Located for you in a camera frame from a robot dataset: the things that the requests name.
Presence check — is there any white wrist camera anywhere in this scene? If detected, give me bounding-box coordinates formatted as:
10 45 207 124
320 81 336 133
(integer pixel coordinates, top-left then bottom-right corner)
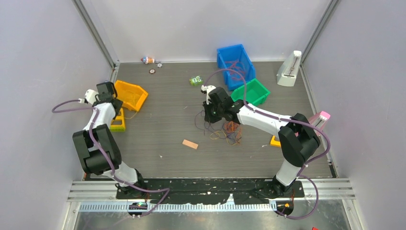
201 85 216 105
84 89 98 105

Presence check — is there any white metronome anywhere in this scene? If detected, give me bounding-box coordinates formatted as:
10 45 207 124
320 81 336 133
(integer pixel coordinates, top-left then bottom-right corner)
277 50 302 87

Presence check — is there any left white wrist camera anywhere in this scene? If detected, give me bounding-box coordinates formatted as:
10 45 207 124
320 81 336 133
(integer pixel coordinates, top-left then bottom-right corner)
84 89 98 105

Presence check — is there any orange plastic bin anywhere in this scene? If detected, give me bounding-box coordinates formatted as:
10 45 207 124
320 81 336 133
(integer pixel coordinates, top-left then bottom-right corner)
114 80 148 112

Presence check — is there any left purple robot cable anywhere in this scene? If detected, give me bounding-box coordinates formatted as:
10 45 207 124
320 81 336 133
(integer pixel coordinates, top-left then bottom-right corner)
51 99 170 218

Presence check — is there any pink metronome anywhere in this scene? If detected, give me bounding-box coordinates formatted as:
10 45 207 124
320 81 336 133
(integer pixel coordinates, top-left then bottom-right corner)
293 111 330 137

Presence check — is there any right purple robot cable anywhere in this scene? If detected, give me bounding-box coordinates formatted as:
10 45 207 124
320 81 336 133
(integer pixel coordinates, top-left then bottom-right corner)
204 69 331 220

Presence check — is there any yellow triangle block right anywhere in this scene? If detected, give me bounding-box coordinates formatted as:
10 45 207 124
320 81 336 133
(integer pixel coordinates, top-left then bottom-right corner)
270 136 281 148

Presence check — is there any small wooden block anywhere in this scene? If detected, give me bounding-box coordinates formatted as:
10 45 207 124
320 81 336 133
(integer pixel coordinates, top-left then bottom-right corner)
182 139 199 150

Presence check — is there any blue plastic bin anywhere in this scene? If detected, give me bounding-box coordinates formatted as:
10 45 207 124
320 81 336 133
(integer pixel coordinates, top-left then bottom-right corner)
217 44 256 91

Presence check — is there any green plastic bin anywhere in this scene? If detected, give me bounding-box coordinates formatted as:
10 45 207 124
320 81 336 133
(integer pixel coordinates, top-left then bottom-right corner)
231 79 271 106

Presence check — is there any yellow triangle block left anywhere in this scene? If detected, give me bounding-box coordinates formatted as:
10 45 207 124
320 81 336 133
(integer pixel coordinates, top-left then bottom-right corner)
110 108 126 132

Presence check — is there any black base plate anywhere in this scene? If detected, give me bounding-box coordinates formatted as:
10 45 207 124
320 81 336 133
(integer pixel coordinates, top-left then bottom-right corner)
116 178 305 205

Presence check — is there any small clown figurine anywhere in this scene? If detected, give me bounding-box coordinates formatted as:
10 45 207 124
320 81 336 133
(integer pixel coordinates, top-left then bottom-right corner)
140 56 155 64

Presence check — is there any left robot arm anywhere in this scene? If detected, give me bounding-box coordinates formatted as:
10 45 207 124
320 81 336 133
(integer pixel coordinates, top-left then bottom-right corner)
72 81 147 198

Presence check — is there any green monster toy block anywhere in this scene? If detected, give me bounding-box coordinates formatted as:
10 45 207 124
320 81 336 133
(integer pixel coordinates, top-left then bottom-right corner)
189 76 204 86

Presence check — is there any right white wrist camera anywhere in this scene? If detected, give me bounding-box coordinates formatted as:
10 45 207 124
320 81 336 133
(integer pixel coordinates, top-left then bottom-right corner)
201 85 216 105

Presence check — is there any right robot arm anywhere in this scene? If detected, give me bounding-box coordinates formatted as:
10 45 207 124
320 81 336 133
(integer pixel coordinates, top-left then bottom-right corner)
201 85 320 197

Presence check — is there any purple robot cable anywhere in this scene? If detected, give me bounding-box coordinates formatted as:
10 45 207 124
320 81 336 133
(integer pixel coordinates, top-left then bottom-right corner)
204 69 331 220
51 99 170 218

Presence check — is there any yellow triangle block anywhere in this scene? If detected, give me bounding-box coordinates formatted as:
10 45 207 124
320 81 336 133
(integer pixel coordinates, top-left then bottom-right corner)
270 136 281 148
110 108 126 132

